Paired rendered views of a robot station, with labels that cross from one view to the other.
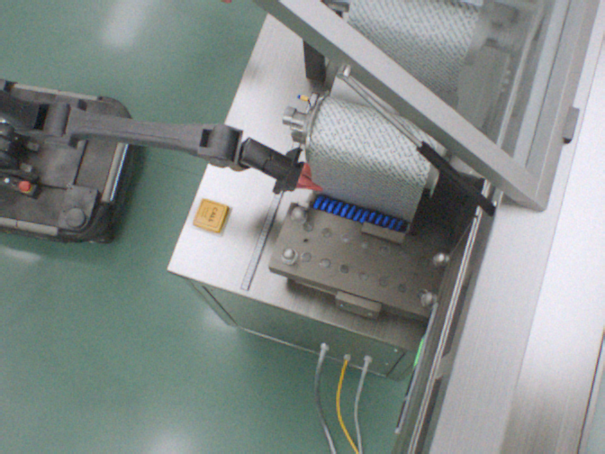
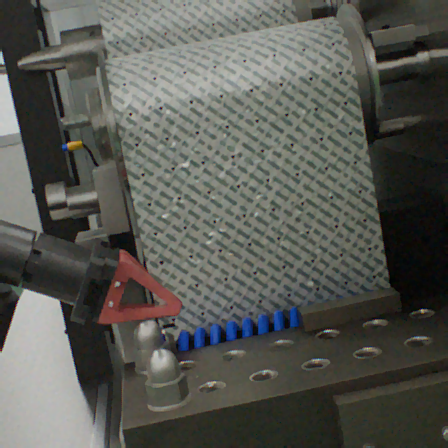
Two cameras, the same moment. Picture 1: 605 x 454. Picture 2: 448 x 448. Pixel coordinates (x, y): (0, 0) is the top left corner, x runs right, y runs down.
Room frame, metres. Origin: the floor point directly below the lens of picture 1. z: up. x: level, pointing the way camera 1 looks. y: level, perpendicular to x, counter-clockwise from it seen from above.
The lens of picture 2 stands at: (-0.21, 0.33, 1.29)
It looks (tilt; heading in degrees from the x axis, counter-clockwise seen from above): 10 degrees down; 328
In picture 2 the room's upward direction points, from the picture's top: 11 degrees counter-clockwise
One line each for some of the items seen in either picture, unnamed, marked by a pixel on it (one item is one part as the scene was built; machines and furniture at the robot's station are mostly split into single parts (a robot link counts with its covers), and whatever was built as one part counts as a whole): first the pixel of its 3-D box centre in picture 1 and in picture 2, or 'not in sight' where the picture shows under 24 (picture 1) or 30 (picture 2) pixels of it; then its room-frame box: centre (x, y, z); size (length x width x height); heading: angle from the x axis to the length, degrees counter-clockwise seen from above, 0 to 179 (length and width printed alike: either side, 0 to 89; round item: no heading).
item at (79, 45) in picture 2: not in sight; (88, 51); (0.83, -0.16, 1.33); 0.06 x 0.06 x 0.06; 63
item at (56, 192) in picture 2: (289, 116); (58, 201); (0.67, -0.01, 1.18); 0.04 x 0.02 x 0.04; 153
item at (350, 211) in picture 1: (360, 214); (284, 326); (0.47, -0.13, 1.03); 0.21 x 0.04 x 0.03; 63
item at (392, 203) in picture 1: (363, 194); (264, 246); (0.49, -0.14, 1.10); 0.23 x 0.01 x 0.18; 63
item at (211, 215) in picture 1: (211, 215); not in sight; (0.57, 0.22, 0.91); 0.07 x 0.07 x 0.02; 63
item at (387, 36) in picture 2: (465, 161); (392, 34); (0.46, -0.33, 1.28); 0.06 x 0.05 x 0.02; 63
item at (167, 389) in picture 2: (289, 254); (164, 375); (0.40, 0.04, 1.05); 0.04 x 0.04 x 0.04
